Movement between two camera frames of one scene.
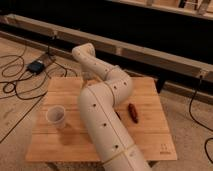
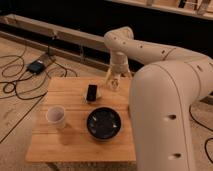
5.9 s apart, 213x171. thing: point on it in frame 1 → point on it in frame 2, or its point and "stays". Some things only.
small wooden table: x=141 y=113 stays
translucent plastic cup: x=55 y=115 stays
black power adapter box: x=35 y=67 stays
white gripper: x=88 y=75 → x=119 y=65
